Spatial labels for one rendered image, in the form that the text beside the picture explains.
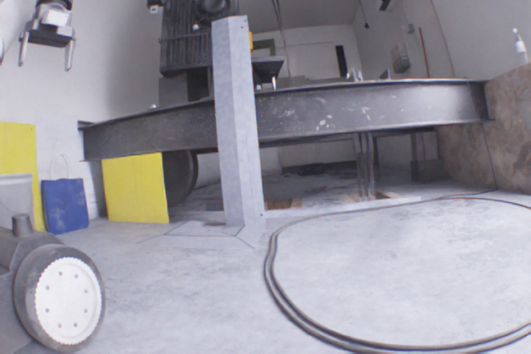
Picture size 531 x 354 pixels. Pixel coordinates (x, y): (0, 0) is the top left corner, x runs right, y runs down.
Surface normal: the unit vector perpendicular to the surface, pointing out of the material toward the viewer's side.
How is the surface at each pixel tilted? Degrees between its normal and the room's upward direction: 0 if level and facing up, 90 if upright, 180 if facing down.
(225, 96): 90
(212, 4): 90
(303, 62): 90
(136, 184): 90
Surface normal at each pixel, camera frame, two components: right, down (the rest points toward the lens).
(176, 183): -0.15, 0.00
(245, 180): 0.06, -0.02
